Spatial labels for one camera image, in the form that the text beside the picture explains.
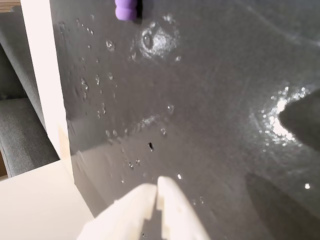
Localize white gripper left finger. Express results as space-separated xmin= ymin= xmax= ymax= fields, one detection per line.
xmin=76 ymin=183 xmax=158 ymax=240

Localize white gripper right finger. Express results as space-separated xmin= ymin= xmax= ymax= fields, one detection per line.
xmin=155 ymin=175 xmax=211 ymax=240

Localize black table mat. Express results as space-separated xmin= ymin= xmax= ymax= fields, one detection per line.
xmin=49 ymin=0 xmax=320 ymax=240

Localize purple ribbed pen grip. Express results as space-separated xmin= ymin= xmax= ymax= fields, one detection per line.
xmin=114 ymin=0 xmax=139 ymax=22

